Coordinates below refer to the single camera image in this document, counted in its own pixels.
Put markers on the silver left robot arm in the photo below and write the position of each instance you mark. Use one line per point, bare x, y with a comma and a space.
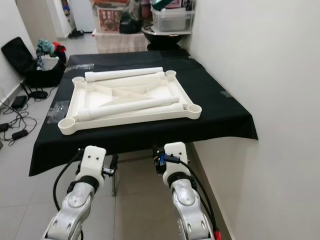
72, 215

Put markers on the white plastic children table top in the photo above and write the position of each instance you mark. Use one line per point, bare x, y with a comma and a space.
110, 97

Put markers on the small black power adapter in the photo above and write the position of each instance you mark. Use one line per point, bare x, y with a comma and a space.
20, 134

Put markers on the small grey tape piece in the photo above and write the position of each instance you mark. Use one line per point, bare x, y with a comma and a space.
225, 93

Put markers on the clear tape strip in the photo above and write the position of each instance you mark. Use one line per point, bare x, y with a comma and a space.
80, 67

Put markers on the black router with antennas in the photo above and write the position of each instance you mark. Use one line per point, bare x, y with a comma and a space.
37, 94

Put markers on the black power brick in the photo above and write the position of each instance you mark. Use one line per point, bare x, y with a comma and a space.
19, 102

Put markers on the black power strip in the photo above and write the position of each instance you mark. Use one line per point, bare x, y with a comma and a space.
4, 127

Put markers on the clear plastic bag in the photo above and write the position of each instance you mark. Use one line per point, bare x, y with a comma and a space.
49, 62

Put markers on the beige cloth covered bench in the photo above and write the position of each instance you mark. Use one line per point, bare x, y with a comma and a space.
120, 42

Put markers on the red cloth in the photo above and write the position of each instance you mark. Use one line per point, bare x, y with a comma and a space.
60, 47

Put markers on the black round bowl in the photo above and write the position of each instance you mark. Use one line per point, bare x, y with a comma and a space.
162, 39

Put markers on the black mop head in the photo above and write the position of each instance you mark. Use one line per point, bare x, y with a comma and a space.
76, 34

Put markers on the teal cloth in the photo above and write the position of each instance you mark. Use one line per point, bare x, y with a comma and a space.
45, 46

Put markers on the storage box with orange lid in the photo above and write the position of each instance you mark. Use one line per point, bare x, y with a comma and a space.
109, 20

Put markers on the black bag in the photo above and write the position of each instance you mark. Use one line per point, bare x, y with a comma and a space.
131, 20

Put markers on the black open suitcase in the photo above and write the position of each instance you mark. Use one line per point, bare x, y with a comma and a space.
16, 55

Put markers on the clear plastic storage box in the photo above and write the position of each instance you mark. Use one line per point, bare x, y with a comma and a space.
172, 21

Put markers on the green item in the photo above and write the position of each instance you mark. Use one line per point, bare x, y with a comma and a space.
162, 4

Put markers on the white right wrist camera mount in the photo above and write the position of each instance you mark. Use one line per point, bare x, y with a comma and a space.
177, 167

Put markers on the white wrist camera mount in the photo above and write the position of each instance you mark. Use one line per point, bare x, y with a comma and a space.
92, 160
177, 167

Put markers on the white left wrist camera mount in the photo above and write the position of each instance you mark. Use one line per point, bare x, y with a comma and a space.
92, 160

